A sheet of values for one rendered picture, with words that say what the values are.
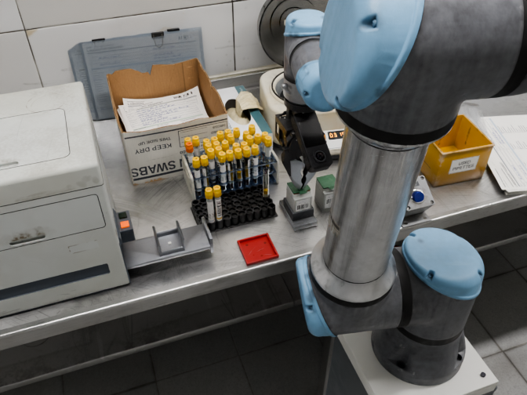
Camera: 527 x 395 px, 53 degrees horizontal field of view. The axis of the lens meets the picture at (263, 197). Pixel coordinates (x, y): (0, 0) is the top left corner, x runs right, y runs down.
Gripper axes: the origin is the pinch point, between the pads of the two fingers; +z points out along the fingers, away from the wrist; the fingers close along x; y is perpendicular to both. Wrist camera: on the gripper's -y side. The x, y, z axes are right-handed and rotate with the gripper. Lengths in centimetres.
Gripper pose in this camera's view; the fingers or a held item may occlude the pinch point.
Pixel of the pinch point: (302, 186)
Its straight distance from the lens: 109.4
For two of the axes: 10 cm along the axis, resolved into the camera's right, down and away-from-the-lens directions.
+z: 0.0, 7.4, 6.7
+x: -9.4, 2.2, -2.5
